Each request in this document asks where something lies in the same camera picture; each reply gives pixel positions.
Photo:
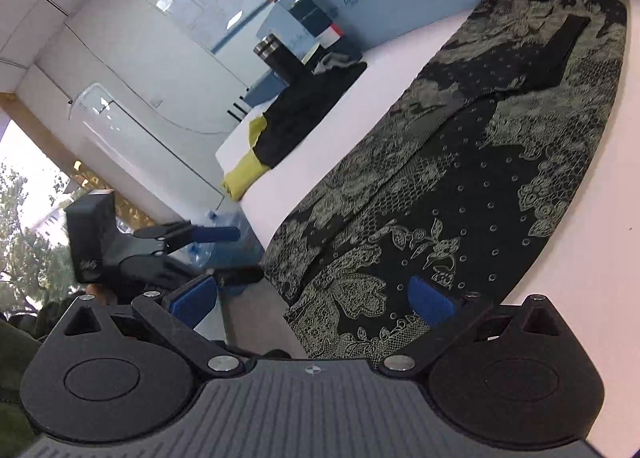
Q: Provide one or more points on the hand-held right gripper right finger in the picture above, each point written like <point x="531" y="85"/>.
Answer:
<point x="430" y="300"/>

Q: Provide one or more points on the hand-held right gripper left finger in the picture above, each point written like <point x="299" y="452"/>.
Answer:
<point x="192" y="300"/>

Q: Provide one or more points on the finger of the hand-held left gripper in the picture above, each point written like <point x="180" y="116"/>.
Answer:
<point x="215" y="233"/>
<point x="240" y="275"/>

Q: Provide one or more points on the black lace print garment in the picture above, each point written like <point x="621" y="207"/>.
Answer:
<point x="450" y="163"/>

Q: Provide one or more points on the clear water bottle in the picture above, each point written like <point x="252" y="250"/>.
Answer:
<point x="240" y="253"/>

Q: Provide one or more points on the yellow cloth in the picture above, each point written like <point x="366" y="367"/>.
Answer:
<point x="240" y="178"/>

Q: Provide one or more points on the window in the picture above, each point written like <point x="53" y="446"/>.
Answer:
<point x="30" y="228"/>

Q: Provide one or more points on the black cloth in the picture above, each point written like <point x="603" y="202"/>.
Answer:
<point x="300" y="113"/>

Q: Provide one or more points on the blue ribbed crate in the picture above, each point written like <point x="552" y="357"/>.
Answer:
<point x="265" y="88"/>

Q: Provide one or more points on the person's dark green clothing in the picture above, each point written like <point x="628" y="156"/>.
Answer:
<point x="17" y="388"/>

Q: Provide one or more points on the black thermos silver bands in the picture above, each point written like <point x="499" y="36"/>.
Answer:
<point x="280" y="58"/>

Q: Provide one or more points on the grey cloth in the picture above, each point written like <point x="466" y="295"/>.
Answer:
<point x="332" y="62"/>

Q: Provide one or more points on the dark bottle box red label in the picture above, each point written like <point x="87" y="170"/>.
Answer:
<point x="320" y="18"/>

